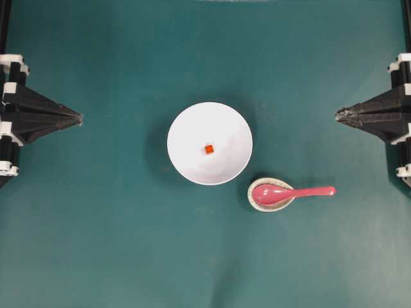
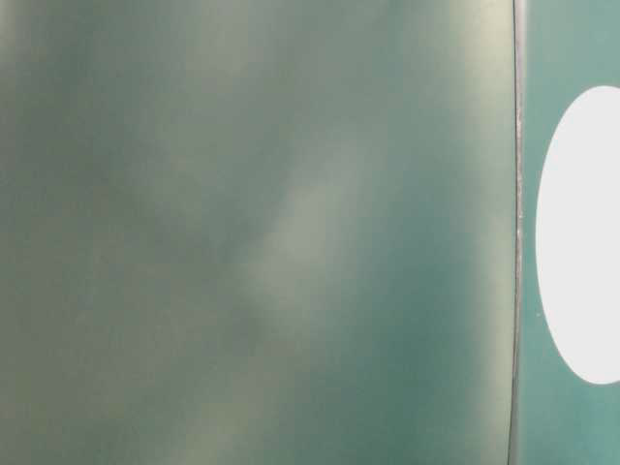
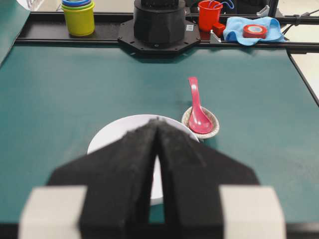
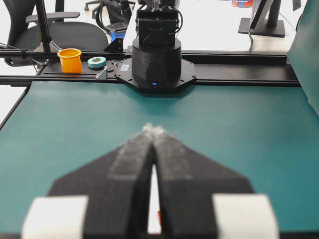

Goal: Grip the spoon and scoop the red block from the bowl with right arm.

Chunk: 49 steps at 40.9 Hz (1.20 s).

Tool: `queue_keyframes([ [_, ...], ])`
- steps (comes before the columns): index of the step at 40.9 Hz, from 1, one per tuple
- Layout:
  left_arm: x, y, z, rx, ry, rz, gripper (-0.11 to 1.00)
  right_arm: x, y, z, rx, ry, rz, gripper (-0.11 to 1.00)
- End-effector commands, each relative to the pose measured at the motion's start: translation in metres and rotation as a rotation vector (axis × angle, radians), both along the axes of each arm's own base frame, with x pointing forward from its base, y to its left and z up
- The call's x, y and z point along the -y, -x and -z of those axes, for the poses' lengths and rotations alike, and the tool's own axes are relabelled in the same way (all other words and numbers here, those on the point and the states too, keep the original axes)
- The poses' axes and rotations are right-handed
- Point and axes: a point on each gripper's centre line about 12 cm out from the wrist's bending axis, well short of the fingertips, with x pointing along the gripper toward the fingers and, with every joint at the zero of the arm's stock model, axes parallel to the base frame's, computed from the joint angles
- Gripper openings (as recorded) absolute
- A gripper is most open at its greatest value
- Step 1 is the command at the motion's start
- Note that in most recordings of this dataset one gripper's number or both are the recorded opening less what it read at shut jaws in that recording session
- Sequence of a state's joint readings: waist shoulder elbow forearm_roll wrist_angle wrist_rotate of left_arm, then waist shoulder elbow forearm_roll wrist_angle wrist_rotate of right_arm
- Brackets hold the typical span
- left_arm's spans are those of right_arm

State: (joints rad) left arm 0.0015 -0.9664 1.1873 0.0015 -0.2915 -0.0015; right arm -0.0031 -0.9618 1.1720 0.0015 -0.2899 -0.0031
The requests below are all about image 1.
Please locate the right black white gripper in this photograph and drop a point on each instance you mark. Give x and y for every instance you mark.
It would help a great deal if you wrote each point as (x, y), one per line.
(390, 127)

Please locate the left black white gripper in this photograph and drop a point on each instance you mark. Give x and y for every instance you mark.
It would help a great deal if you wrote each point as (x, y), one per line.
(22, 128)

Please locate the pink plastic spoon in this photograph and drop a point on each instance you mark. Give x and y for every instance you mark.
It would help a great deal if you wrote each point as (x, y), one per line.
(269, 194)

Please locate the small red block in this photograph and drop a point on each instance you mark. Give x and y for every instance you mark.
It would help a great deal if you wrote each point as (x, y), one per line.
(209, 149)

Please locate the speckled ceramic spoon rest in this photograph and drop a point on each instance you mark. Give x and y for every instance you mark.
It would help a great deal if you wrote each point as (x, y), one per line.
(268, 208)

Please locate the white round bowl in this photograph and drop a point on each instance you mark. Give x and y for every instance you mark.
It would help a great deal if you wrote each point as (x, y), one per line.
(209, 123)

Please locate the black right frame post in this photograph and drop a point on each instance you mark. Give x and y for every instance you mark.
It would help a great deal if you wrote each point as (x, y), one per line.
(406, 14)

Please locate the black frame post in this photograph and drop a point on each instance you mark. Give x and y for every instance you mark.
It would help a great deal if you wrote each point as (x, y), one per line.
(5, 9)
(406, 14)

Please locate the black left frame post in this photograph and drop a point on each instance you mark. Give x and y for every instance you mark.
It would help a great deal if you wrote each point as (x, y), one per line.
(5, 9)

